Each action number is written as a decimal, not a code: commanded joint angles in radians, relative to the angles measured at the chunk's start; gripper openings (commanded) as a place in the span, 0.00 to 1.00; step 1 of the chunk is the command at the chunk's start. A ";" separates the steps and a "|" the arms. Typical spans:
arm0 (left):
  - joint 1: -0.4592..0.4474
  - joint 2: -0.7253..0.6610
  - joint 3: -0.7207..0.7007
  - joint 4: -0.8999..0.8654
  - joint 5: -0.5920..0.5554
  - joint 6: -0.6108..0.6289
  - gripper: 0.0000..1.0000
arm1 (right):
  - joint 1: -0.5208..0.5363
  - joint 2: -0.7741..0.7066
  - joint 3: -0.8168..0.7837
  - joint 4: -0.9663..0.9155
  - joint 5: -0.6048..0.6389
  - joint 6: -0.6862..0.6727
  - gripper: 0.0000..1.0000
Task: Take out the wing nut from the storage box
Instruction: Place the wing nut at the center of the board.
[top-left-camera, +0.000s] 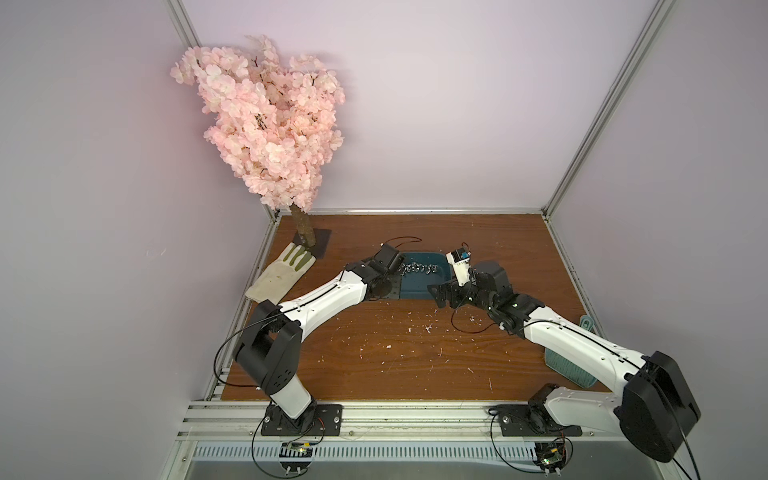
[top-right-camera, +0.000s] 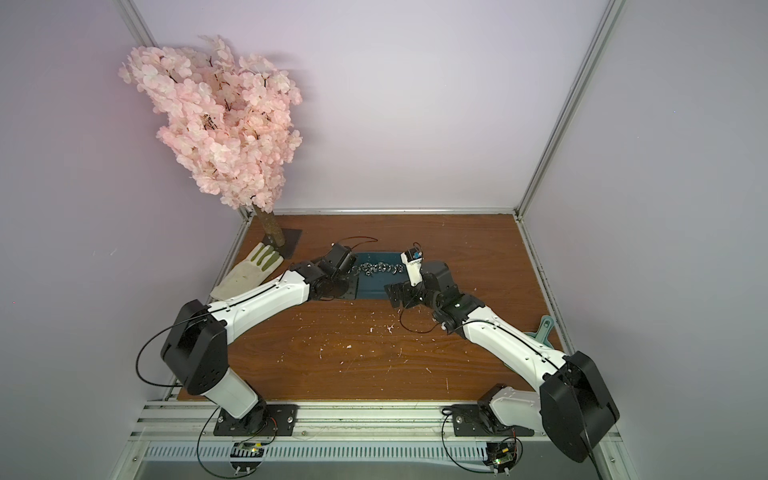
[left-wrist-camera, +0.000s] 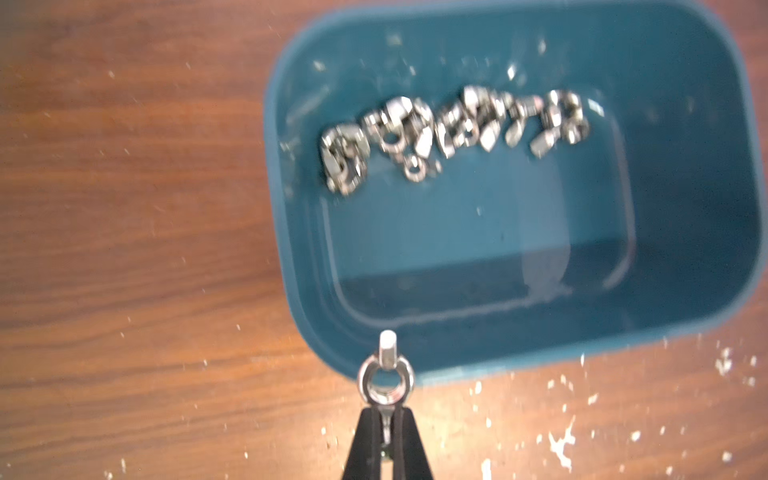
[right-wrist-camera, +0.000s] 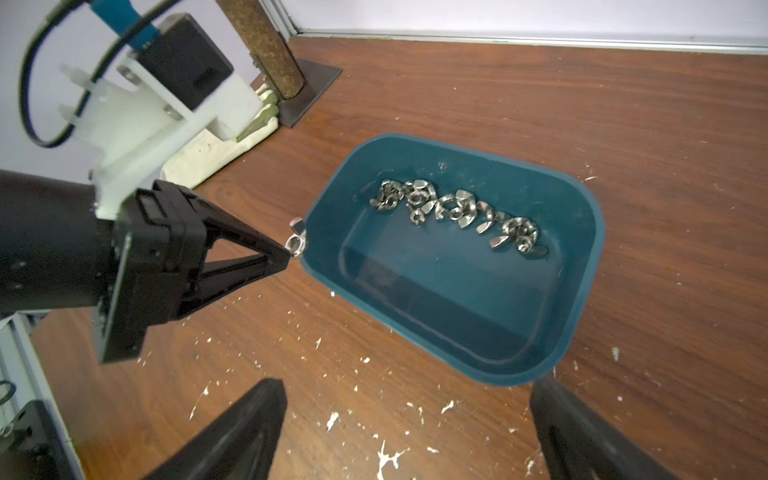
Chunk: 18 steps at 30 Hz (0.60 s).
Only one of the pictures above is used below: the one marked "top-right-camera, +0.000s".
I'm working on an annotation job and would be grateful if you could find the teal plastic storage box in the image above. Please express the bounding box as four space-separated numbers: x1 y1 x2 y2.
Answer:
344 251 449 301

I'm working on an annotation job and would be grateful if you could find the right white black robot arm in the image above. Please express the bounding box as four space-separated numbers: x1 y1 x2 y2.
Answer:
385 254 620 462

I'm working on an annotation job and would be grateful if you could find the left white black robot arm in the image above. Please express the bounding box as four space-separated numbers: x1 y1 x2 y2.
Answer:
160 244 356 430

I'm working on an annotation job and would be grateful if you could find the white green work glove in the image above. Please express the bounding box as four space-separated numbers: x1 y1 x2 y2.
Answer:
210 242 284 301

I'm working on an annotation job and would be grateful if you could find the teal plastic dustpan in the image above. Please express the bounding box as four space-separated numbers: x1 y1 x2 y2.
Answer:
527 315 556 349

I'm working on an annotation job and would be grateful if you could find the right small circuit board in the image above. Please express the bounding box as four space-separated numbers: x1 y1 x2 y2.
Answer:
484 439 521 475

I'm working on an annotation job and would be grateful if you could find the small circuit board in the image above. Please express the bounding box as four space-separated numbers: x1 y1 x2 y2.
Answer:
229 442 266 477
484 439 521 475

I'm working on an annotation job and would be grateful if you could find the pink artificial blossom tree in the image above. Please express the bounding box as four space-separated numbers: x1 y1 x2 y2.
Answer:
119 36 303 246

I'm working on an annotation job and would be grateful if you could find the left small circuit board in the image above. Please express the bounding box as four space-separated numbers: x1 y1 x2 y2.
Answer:
229 442 266 477

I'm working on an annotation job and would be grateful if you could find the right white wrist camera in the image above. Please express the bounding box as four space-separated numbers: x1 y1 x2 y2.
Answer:
401 247 423 287

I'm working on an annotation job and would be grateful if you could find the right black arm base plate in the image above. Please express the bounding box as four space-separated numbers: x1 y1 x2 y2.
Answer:
443 404 535 437

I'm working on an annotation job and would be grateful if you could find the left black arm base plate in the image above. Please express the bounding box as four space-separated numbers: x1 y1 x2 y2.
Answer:
213 403 299 437

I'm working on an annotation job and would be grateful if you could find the aluminium front rail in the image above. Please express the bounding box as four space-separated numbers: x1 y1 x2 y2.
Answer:
128 400 622 444

